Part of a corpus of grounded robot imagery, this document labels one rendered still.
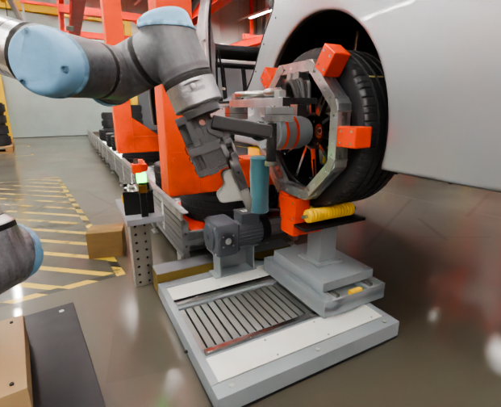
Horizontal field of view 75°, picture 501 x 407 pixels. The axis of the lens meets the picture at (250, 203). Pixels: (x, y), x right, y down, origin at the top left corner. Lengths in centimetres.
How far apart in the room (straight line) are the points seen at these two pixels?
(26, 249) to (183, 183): 88
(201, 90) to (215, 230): 109
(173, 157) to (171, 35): 109
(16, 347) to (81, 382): 18
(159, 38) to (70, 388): 80
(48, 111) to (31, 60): 1352
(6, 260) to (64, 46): 60
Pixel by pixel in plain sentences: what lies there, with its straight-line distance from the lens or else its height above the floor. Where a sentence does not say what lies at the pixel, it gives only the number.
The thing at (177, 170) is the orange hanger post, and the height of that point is 65.
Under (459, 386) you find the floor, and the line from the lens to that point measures 152.
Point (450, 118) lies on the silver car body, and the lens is 107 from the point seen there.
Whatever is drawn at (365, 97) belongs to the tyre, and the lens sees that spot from 126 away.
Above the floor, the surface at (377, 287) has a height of 15.
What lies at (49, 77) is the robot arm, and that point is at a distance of 55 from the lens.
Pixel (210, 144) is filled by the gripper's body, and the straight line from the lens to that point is 60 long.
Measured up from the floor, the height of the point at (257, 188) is 60.
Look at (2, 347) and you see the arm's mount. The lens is 106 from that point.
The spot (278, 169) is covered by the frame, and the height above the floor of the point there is 66.
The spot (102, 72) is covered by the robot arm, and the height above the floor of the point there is 99.
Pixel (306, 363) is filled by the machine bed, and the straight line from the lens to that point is 132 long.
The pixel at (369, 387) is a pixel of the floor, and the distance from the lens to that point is 139.
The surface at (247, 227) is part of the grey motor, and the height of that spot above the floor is 36.
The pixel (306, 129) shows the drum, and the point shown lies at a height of 86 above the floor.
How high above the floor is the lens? 94
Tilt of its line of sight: 16 degrees down
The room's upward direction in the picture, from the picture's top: straight up
